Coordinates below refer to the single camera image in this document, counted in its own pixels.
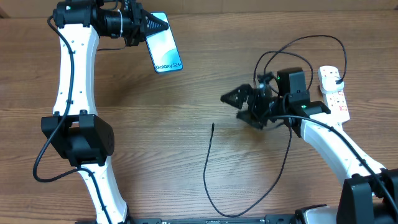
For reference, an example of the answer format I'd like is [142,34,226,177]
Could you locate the white charger plug adapter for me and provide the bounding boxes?
[320,76,345,94]

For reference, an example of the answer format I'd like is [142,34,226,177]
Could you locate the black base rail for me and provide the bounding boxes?
[74,213,299,224]

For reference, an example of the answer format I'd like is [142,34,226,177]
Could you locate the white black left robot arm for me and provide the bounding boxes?
[41,1,170,223]

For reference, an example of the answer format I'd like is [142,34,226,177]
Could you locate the white power strip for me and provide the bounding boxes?
[317,65,351,124]

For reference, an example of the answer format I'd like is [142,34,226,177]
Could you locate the Samsung Galaxy smartphone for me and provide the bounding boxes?
[146,27,183,73]

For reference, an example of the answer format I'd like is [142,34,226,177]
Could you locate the black charging cable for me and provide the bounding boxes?
[203,34,348,218]

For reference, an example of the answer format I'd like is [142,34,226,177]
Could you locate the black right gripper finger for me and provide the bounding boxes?
[220,84,251,109]
[236,110,267,130]

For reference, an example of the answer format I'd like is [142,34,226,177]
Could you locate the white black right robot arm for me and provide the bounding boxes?
[220,67,397,223]

